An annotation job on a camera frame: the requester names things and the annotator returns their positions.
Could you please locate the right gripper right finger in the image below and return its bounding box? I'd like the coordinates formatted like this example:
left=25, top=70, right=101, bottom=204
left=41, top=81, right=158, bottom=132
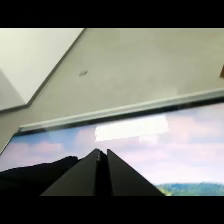
left=106, top=148, right=165, bottom=197

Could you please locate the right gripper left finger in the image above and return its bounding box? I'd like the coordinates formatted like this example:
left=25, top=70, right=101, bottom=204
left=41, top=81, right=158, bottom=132
left=40, top=148, right=101, bottom=197

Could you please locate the dark green garment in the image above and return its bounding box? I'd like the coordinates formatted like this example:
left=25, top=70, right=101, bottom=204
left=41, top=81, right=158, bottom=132
left=0, top=155, right=81, bottom=197

